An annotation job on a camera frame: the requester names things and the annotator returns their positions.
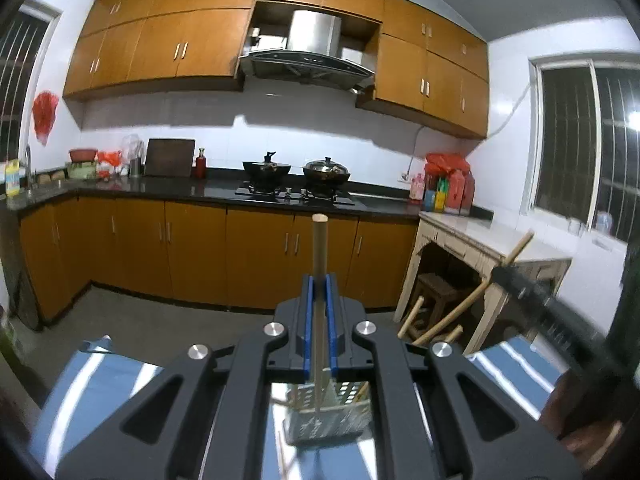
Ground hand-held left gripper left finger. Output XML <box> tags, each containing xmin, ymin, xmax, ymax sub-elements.
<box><xmin>55</xmin><ymin>274</ymin><xmax>321</xmax><ymax>480</ymax></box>

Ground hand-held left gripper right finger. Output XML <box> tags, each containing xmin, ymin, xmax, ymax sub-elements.
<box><xmin>324</xmin><ymin>272</ymin><xmax>583</xmax><ymax>480</ymax></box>

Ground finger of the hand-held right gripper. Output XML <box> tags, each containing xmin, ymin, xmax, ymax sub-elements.
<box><xmin>491</xmin><ymin>263</ymin><xmax>554</xmax><ymax>312</ymax></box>

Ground green perforated chopstick holder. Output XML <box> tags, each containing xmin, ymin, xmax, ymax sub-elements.
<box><xmin>282</xmin><ymin>380</ymin><xmax>373</xmax><ymax>448</ymax></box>

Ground person's right hand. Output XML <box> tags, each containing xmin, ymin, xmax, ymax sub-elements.
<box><xmin>542</xmin><ymin>372</ymin><xmax>627</xmax><ymax>466</ymax></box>

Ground beige carved side table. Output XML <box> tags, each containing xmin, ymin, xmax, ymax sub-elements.
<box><xmin>395</xmin><ymin>210</ymin><xmax>573</xmax><ymax>356</ymax></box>

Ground wooden stool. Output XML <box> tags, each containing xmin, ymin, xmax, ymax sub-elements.
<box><xmin>405</xmin><ymin>272</ymin><xmax>476</xmax><ymax>346</ymax></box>

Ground red oil bottles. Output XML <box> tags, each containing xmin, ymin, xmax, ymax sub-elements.
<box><xmin>445</xmin><ymin>170</ymin><xmax>476</xmax><ymax>216</ymax></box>

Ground yellow and green box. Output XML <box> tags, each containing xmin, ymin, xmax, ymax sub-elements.
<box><xmin>425</xmin><ymin>177</ymin><xmax>446</xmax><ymax>211</ymax></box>

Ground black gas stove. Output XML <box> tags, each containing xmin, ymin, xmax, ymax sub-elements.
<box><xmin>235</xmin><ymin>185</ymin><xmax>356</xmax><ymax>207</ymax></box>

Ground orange wooden base cabinets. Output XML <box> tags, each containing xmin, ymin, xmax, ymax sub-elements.
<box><xmin>19</xmin><ymin>195</ymin><xmax>418</xmax><ymax>326</ymax></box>

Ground red plastic bag over bottles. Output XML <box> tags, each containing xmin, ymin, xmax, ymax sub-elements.
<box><xmin>425</xmin><ymin>152</ymin><xmax>471</xmax><ymax>176</ymax></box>

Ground black pot with steel lid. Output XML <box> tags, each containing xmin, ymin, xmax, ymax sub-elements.
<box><xmin>301</xmin><ymin>156</ymin><xmax>351</xmax><ymax>196</ymax></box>

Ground black wok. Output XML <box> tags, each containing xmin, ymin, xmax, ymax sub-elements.
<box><xmin>242</xmin><ymin>151</ymin><xmax>292</xmax><ymax>193</ymax></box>

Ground black kitchen countertop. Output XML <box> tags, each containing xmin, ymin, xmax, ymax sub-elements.
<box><xmin>7</xmin><ymin>175</ymin><xmax>493</xmax><ymax>221</ymax></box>

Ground dark wooden cutting board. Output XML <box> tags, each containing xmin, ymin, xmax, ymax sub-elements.
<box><xmin>144</xmin><ymin>138</ymin><xmax>196</xmax><ymax>178</ymax></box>

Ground blue white striped tablecloth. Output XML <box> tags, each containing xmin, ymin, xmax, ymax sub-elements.
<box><xmin>30</xmin><ymin>335</ymin><xmax>563</xmax><ymax>480</ymax></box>

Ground clear plastic bag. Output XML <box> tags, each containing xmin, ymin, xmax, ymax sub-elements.
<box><xmin>122</xmin><ymin>134</ymin><xmax>146</xmax><ymax>161</ymax></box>

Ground red and white plastic bag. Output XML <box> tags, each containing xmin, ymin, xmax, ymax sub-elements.
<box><xmin>97</xmin><ymin>150</ymin><xmax>123</xmax><ymax>178</ymax></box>

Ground dark mesh bag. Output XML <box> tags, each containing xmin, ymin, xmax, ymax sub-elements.
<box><xmin>10</xmin><ymin>260</ymin><xmax>42</xmax><ymax>331</ymax></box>

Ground steel range hood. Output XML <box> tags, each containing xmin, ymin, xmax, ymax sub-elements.
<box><xmin>239</xmin><ymin>10</ymin><xmax>377</xmax><ymax>93</ymax></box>

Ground yellow detergent bottle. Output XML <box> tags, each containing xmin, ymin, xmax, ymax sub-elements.
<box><xmin>5</xmin><ymin>160</ymin><xmax>22</xmax><ymax>197</ymax></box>

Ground barred window with white frame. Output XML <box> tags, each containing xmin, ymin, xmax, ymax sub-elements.
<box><xmin>530</xmin><ymin>57</ymin><xmax>640</xmax><ymax>246</ymax></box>

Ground grey wall hose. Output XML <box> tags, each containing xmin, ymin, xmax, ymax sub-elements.
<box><xmin>406</xmin><ymin>126</ymin><xmax>427</xmax><ymax>177</ymax></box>

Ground white wall cable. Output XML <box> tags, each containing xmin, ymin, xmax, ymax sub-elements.
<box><xmin>487</xmin><ymin>82</ymin><xmax>532</xmax><ymax>138</ymax></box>

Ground orange wooden wall cabinets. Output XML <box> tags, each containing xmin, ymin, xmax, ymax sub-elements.
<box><xmin>62</xmin><ymin>0</ymin><xmax>490</xmax><ymax>140</ymax></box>

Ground red plastic bag on wall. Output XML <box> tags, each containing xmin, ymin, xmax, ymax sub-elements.
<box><xmin>32</xmin><ymin>91</ymin><xmax>61</xmax><ymax>148</ymax></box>

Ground barred window with grey frame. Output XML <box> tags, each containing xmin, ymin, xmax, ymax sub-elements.
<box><xmin>0</xmin><ymin>7</ymin><xmax>63</xmax><ymax>166</ymax></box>

